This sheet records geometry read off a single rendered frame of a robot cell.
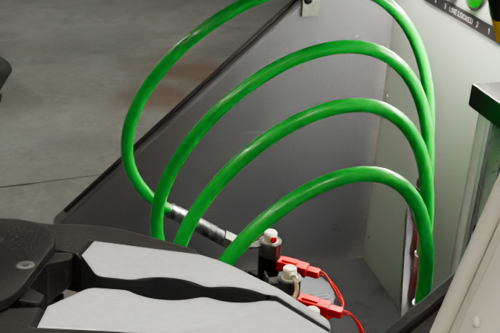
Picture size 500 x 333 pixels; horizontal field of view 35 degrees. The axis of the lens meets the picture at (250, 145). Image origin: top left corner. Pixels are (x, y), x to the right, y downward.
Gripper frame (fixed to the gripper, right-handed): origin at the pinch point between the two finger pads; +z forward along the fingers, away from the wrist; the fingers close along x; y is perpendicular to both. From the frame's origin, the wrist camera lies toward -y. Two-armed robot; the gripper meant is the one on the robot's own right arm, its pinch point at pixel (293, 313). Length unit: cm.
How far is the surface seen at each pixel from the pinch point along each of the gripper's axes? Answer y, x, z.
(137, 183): 19, -60, -18
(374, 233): 42, -105, 14
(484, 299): 13.6, -29.0, 13.9
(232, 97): 6, -53, -7
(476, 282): 13.4, -31.0, 13.7
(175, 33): 78, -502, -90
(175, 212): 23, -62, -14
